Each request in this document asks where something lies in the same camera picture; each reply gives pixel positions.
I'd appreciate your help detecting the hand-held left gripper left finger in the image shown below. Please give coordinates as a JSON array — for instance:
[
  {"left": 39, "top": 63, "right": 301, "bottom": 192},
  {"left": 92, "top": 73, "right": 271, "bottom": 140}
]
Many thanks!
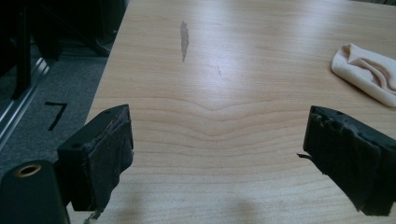
[{"left": 56, "top": 104, "right": 135, "bottom": 216}]

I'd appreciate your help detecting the aluminium floor rail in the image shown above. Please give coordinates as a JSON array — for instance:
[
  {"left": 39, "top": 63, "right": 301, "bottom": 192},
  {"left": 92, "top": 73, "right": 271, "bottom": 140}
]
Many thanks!
[{"left": 0, "top": 57, "right": 53, "bottom": 151}]

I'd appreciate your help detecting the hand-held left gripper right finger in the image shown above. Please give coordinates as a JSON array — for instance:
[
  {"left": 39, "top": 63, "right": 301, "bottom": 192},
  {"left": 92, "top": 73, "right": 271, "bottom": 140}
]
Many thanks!
[{"left": 297, "top": 105, "right": 396, "bottom": 217}]

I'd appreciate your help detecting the cream folded cloth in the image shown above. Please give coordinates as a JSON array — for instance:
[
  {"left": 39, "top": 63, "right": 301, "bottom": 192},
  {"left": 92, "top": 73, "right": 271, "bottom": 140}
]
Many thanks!
[{"left": 331, "top": 43, "right": 396, "bottom": 108}]

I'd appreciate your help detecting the black stand post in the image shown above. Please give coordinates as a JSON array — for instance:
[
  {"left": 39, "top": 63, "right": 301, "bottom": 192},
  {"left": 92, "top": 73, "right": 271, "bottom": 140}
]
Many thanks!
[{"left": 10, "top": 0, "right": 33, "bottom": 101}]

